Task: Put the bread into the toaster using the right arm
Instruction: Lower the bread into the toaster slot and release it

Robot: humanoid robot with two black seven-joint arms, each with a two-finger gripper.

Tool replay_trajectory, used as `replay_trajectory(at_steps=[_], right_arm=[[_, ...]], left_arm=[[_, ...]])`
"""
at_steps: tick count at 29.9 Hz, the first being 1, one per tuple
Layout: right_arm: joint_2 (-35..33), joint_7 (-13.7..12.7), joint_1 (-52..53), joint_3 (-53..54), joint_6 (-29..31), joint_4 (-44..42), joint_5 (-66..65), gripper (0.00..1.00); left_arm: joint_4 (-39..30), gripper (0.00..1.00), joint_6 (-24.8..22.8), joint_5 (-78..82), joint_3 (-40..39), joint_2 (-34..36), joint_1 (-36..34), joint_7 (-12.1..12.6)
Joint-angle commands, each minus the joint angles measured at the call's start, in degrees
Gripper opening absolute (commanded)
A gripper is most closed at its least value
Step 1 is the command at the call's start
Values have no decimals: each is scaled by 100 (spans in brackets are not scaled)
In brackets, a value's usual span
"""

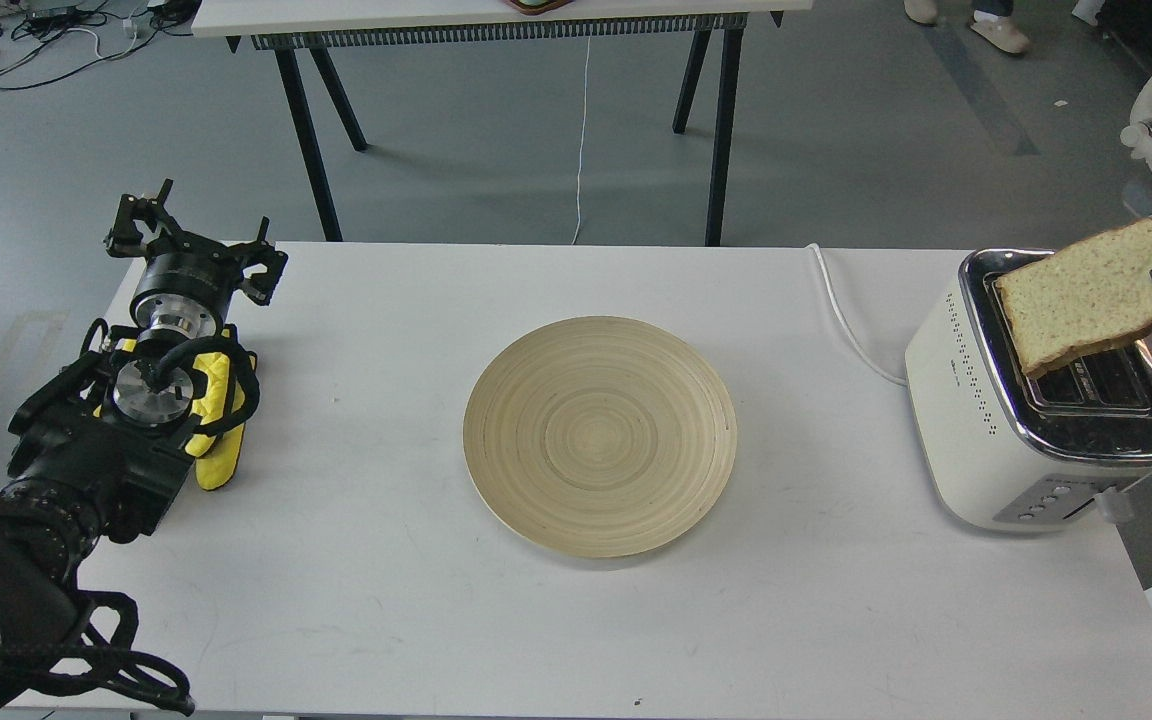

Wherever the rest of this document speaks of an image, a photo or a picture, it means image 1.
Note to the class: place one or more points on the white chrome toaster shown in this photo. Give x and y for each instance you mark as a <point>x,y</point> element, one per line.
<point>1012,453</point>

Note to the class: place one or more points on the round wooden plate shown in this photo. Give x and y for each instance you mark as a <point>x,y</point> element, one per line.
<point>600,437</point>

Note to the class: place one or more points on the slice of bread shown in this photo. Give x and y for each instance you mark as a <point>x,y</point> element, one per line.
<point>1092,296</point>

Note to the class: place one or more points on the person's white shoes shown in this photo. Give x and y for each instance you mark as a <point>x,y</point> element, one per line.
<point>991,20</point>

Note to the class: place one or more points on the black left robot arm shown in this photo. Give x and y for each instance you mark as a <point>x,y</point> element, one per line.
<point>105,447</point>

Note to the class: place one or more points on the white background table black legs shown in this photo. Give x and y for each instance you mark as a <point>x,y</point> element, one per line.
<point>286,28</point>

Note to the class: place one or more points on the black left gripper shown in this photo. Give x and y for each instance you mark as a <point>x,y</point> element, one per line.
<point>188,285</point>

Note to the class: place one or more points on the yellow cloth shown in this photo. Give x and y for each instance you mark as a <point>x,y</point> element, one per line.
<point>187,397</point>

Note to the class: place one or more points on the brown object on back table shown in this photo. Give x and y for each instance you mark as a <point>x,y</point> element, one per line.
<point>536,7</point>

